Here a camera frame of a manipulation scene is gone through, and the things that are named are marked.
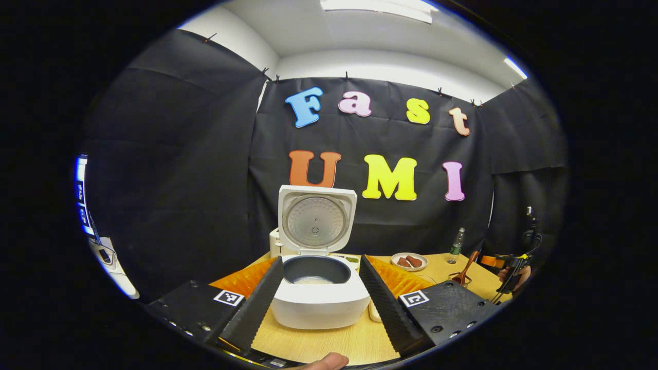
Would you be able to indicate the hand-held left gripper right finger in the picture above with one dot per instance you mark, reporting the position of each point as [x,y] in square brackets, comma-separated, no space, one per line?
[385,308]

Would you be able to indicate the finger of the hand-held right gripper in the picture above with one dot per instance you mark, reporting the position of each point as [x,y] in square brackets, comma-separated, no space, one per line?
[491,261]

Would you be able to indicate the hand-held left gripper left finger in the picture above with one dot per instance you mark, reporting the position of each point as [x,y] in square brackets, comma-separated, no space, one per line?
[257,308]

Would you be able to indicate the brown wooden spoon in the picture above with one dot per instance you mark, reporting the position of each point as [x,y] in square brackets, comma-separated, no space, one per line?
[468,264]

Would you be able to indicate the white rice cooker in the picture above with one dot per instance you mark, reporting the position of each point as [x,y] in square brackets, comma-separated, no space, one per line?
[318,306]

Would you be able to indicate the white round plate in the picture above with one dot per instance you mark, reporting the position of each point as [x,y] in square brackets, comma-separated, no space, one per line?
[408,267]

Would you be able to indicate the white divided snack tray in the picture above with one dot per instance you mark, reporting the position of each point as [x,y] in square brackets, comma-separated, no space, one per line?
[352,260]

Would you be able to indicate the white toaster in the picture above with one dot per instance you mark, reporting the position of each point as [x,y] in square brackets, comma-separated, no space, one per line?
[274,244]

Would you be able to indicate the white side table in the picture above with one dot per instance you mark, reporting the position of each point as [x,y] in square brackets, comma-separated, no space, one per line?
[115,275]

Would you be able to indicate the black backdrop cloth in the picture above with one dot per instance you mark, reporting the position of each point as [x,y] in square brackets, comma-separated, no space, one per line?
[180,180]

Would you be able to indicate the black phone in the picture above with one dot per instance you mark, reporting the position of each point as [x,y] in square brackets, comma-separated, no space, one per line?
[105,256]

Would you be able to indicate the small ceiling light panel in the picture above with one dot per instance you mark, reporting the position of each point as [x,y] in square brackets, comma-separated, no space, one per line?
[515,67]

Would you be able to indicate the computer monitor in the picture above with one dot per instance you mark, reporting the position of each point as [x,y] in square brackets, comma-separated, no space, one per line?
[81,195]

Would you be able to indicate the large ceiling light panel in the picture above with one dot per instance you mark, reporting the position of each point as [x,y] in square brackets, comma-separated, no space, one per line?
[380,7]

